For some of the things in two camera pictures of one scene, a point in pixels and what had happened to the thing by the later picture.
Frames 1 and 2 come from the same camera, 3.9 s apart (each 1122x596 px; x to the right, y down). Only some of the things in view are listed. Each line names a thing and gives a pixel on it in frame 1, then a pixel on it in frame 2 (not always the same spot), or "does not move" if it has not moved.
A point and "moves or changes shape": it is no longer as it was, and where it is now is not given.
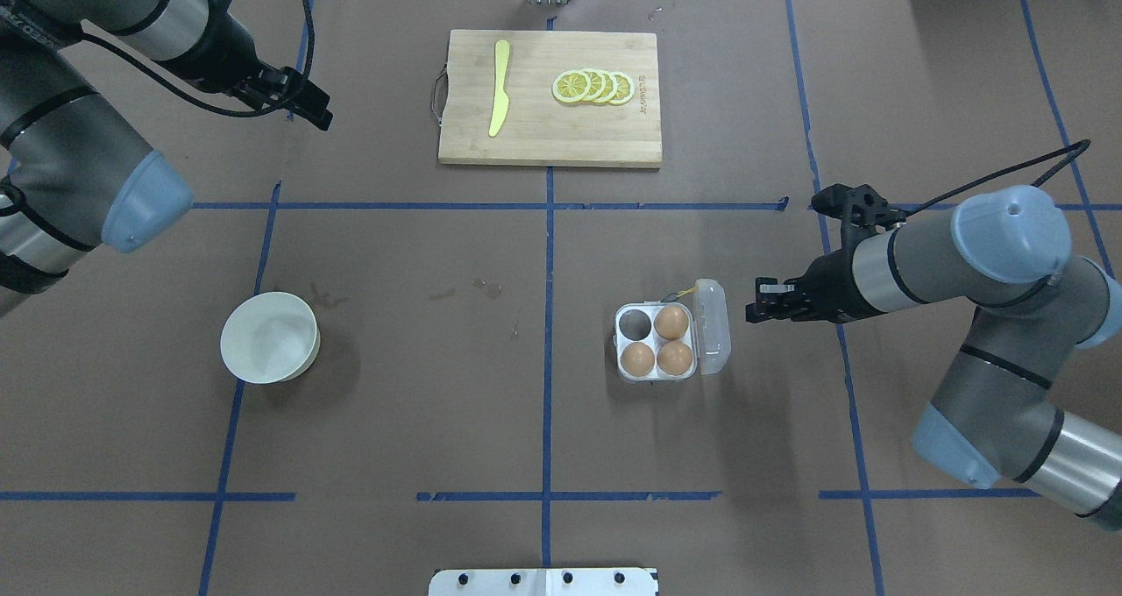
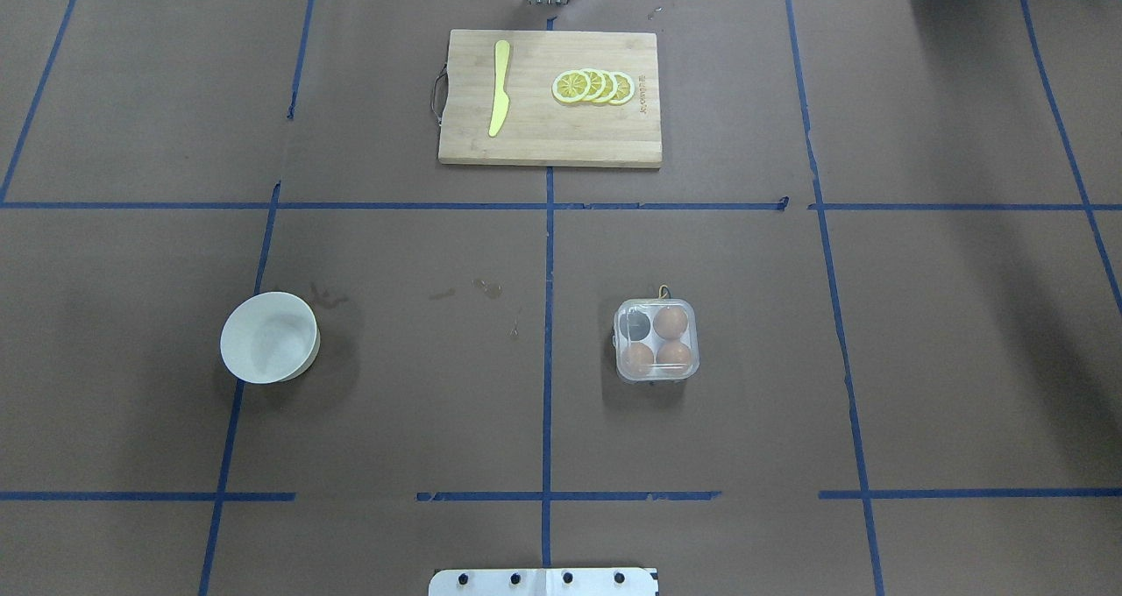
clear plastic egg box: [666, 341] moves or changes shape
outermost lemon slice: [625, 88] does not move
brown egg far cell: [671, 322] does not move
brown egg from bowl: [637, 358] does not move
